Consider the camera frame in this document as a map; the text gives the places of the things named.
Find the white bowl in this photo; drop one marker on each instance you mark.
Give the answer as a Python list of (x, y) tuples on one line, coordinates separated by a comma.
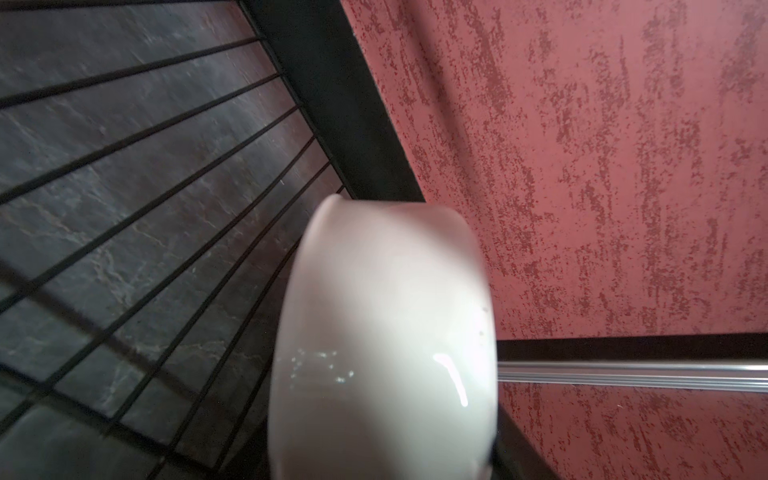
[(385, 363)]

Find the black wire dish rack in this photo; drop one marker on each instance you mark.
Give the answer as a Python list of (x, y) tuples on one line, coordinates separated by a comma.
[(160, 161)]

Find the right aluminium corner profile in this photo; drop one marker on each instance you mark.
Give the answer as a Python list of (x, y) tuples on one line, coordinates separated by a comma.
[(729, 376)]

